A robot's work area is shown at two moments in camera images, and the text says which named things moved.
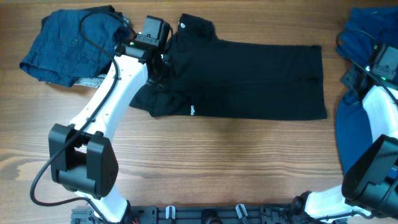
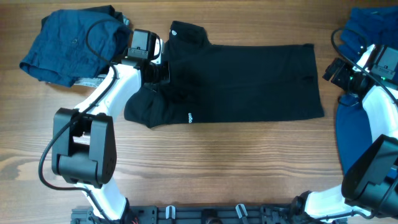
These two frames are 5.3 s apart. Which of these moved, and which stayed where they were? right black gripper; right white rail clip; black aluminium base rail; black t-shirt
Moved: right black gripper
Stayed: right white rail clip; black t-shirt; black aluminium base rail
